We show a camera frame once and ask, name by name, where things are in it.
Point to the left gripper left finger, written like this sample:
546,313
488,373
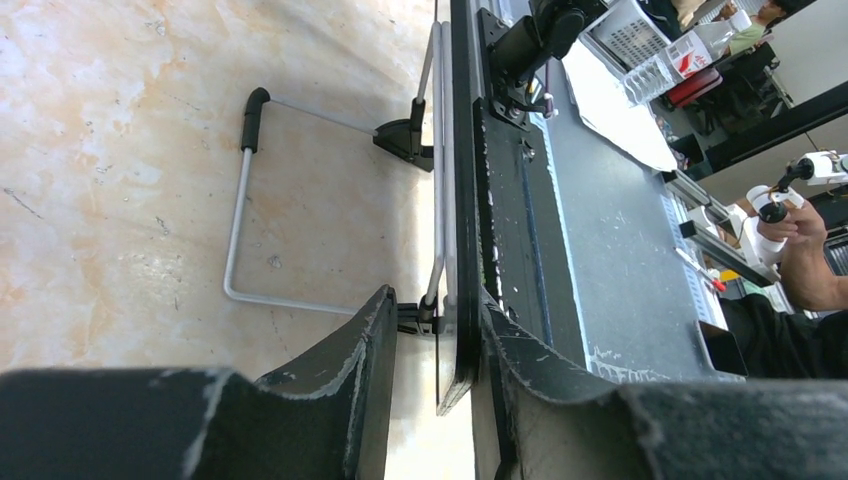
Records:
323,415

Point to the white paper sheet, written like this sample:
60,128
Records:
604,108

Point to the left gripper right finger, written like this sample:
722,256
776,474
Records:
541,416

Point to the operator hand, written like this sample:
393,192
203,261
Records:
802,227

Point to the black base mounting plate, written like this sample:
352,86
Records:
525,257

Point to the clear plastic water bottle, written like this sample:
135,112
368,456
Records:
694,51

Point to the operator forearm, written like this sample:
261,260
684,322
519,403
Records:
807,278

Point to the aluminium rail frame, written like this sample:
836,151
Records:
639,305

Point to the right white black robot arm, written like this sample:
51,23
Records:
516,52

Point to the white whiteboard with black frame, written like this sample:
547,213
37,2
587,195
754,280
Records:
453,68

